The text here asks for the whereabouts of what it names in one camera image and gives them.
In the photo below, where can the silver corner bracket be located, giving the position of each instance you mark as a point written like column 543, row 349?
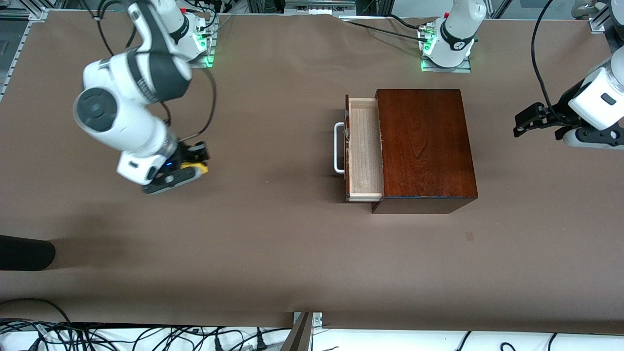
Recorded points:
column 318, row 319

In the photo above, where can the dark brown wooden cabinet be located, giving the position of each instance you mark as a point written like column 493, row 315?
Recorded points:
column 429, row 146

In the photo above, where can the grey diagonal metal beam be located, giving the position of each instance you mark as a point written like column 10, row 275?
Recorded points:
column 298, row 336

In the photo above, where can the black cylinder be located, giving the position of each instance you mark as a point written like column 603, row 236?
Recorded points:
column 24, row 253

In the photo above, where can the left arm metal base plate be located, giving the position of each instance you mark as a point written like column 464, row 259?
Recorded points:
column 446, row 69

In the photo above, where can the black power plug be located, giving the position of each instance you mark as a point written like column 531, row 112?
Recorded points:
column 219, row 343
column 261, row 342

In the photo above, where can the yellow cube block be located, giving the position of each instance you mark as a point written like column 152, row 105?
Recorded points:
column 189, row 166

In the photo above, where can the aluminium table edge rail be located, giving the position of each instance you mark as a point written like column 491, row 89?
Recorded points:
column 19, row 48

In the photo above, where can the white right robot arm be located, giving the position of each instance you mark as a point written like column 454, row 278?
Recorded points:
column 126, row 126

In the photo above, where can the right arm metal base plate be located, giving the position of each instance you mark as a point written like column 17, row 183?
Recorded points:
column 202, row 61

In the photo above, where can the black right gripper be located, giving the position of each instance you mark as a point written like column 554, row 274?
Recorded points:
column 186, row 154

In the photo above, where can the brown paper table cover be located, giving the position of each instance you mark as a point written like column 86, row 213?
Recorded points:
column 292, row 253

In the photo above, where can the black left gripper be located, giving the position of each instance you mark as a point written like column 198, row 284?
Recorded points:
column 561, row 111

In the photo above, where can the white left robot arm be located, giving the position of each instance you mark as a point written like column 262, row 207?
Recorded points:
column 458, row 29

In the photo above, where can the aluminium profile corner post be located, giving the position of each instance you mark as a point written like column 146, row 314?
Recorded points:
column 597, row 22

